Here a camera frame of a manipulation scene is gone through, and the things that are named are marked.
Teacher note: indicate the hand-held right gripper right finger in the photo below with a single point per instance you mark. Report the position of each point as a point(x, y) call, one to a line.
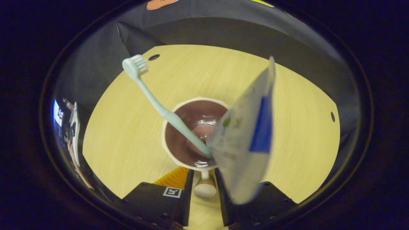
point(223, 207)

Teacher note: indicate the white toothpaste tube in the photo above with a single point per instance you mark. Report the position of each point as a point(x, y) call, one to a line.
point(243, 143)

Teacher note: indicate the black backdrop cloth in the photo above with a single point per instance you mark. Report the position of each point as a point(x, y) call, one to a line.
point(223, 32)

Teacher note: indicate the lit computer monitor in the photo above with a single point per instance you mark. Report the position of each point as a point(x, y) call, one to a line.
point(58, 113)

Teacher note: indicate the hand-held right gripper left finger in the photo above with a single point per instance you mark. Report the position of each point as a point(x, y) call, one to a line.
point(188, 198)

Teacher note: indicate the pale green toothbrush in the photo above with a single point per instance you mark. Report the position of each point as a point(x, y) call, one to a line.
point(153, 102)

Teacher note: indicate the beige cup with brown inside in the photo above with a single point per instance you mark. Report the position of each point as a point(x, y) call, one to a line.
point(182, 143)

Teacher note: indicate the white side table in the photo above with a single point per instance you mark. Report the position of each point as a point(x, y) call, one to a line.
point(75, 127)

